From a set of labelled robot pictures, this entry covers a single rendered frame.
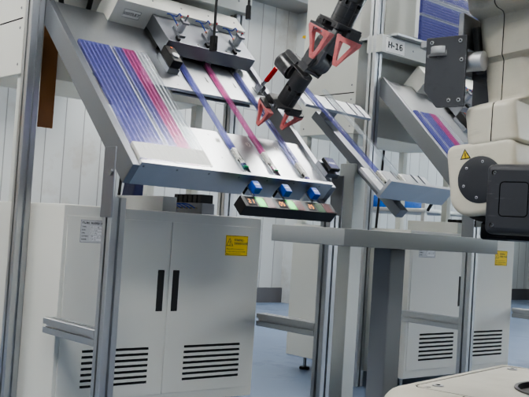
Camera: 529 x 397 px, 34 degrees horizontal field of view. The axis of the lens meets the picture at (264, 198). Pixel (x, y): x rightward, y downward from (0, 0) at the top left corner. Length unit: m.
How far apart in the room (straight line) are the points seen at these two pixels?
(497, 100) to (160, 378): 1.25
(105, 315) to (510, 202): 0.96
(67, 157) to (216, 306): 3.42
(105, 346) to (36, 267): 0.46
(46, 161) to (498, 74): 4.25
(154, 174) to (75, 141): 3.86
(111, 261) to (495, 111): 0.94
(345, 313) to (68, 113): 3.58
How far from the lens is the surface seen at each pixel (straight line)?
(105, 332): 2.10
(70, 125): 5.97
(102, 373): 2.11
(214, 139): 2.39
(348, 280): 2.74
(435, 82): 2.01
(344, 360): 2.77
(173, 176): 2.18
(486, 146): 1.95
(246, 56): 2.80
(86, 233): 2.39
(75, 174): 5.98
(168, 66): 2.57
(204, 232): 2.62
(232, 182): 2.29
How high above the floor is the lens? 0.58
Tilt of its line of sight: 2 degrees up
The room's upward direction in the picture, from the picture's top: 4 degrees clockwise
